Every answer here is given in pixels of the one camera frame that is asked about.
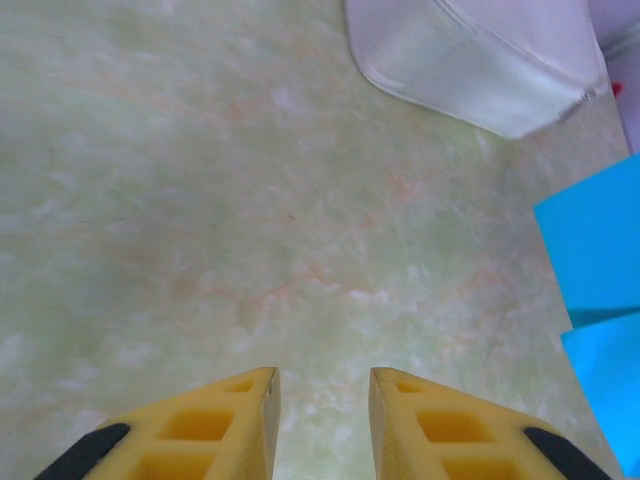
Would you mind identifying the white zippered medicine case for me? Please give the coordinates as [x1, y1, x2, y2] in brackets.
[343, 0, 611, 141]

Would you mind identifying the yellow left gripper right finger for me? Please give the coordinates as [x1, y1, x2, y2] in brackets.
[368, 366, 616, 480]

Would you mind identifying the blue cloth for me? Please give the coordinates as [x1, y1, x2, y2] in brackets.
[532, 152, 640, 476]

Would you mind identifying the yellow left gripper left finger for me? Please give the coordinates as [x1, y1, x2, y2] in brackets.
[34, 366, 282, 480]

